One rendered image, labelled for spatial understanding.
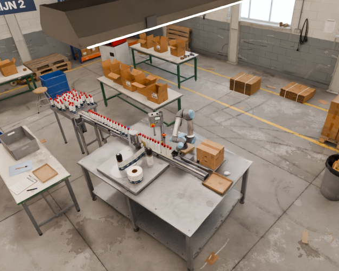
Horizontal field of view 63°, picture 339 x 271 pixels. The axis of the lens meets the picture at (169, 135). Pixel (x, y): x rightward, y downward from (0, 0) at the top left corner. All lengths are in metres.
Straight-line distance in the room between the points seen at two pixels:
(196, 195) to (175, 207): 0.32
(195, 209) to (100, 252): 1.56
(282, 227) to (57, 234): 3.29
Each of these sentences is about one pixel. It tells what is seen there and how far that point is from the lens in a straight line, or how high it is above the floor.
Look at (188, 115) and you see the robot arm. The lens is 3.78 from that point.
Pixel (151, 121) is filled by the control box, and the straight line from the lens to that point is 3.88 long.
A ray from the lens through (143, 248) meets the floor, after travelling 4.15.
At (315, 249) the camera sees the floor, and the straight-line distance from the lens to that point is 4.39.
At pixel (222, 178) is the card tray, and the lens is 3.76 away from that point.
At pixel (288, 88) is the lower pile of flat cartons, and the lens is 7.57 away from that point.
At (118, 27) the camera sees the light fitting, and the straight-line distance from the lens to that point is 0.52.
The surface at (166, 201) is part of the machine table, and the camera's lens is 3.50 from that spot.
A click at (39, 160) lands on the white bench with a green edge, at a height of 0.80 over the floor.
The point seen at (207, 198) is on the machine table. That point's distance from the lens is 3.52.
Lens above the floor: 3.48
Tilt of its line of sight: 36 degrees down
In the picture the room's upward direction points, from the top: 5 degrees counter-clockwise
